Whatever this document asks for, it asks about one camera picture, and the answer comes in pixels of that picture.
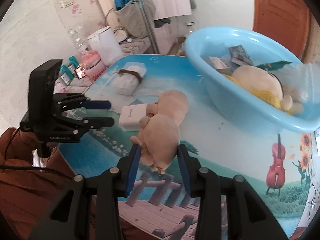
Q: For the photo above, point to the white yellow plush toy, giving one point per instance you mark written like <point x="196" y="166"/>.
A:
<point x="265" y="86"/>

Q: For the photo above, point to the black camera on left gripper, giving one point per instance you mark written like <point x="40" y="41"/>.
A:
<point x="41" y="88"/>

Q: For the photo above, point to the dark green snack packet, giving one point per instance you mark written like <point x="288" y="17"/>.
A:
<point x="273" y="66"/>

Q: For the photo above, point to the grey tote bag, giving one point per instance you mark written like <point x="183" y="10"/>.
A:
<point x="131" y="17"/>

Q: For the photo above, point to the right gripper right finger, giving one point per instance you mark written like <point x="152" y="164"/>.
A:
<point x="248" y="217"/>

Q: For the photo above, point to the white electric kettle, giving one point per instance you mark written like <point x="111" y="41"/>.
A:
<point x="106" y="44"/>

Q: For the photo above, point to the white rectangular box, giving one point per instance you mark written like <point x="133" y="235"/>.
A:
<point x="131" y="115"/>

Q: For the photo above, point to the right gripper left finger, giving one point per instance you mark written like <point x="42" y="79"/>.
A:
<point x="68" y="216"/>

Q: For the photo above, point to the smartphone with lit screen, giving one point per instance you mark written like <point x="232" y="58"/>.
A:
<point x="80" y="72"/>

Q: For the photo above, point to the clear box with brown band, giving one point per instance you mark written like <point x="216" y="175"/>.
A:
<point x="128" y="78"/>

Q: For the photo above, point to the brown wooden door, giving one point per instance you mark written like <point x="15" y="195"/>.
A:
<point x="285" y="21"/>

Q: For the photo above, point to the light blue plastic basin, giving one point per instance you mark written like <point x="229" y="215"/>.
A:
<point x="234" y="103"/>

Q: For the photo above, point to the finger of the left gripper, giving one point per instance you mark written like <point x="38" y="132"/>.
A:
<point x="91" y="104"/>
<point x="100" y="122"/>

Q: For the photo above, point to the beige plush dog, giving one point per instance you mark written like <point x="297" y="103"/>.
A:
<point x="159" y="133"/>

